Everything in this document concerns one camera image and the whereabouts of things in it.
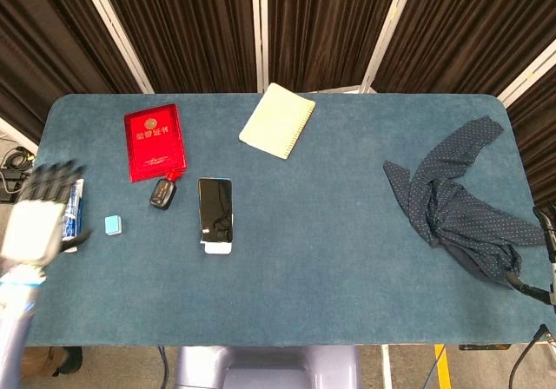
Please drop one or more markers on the left silver and black robot hand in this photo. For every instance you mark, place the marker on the left silver and black robot hand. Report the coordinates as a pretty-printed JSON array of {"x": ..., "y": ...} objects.
[{"x": 30, "y": 228}]

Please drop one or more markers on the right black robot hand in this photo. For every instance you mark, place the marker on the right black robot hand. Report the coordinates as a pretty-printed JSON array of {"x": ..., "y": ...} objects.
[{"x": 548, "y": 219}]

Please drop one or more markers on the black smartphone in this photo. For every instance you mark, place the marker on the black smartphone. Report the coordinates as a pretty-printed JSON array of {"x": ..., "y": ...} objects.
[{"x": 215, "y": 206}]

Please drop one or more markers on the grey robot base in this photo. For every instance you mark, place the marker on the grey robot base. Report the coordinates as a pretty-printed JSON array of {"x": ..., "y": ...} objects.
[{"x": 265, "y": 367}]

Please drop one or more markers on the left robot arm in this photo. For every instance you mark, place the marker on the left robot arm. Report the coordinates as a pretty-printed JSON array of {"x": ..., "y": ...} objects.
[{"x": 13, "y": 319}]

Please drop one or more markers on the white folding phone stand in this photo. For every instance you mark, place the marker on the white folding phone stand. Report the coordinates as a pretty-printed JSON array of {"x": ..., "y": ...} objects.
[{"x": 217, "y": 248}]

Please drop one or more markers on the blue and white toothpaste tube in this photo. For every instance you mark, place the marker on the blue and white toothpaste tube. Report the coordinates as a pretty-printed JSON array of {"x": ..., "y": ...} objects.
[{"x": 74, "y": 206}]

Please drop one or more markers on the blue and white eraser block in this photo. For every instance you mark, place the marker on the blue and white eraser block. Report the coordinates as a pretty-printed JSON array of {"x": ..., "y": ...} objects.
[{"x": 113, "y": 225}]

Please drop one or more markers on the brown folding screen panel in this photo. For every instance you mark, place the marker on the brown folding screen panel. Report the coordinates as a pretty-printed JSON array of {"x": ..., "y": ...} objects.
[
  {"x": 326, "y": 28},
  {"x": 48, "y": 41},
  {"x": 187, "y": 28},
  {"x": 538, "y": 115},
  {"x": 469, "y": 28}
]

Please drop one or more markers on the navy dotted cloth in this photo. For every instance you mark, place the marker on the navy dotted cloth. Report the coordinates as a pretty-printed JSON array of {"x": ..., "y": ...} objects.
[{"x": 438, "y": 198}]

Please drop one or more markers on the red certificate book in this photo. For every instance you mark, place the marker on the red certificate book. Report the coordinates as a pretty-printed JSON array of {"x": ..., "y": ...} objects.
[{"x": 154, "y": 141}]

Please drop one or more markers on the blue table mat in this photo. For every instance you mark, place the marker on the blue table mat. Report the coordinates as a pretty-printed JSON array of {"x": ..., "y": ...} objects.
[{"x": 326, "y": 254}]

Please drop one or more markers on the pale yellow spiral notebook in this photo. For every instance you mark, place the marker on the pale yellow spiral notebook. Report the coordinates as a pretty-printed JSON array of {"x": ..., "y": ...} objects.
[{"x": 278, "y": 122}]

